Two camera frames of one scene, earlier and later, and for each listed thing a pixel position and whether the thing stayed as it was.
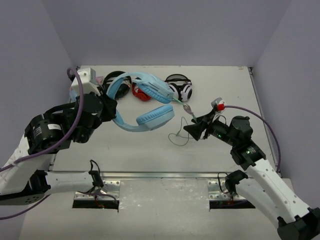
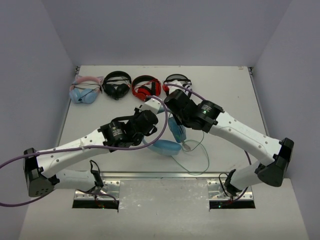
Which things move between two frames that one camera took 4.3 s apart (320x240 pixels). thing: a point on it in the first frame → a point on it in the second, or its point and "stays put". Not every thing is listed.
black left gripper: (105, 105) → (152, 124)
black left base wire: (97, 181) stays put
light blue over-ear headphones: (152, 118) → (166, 147)
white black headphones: (181, 85) stays put
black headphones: (123, 87) stays put
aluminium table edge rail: (129, 175) stays put
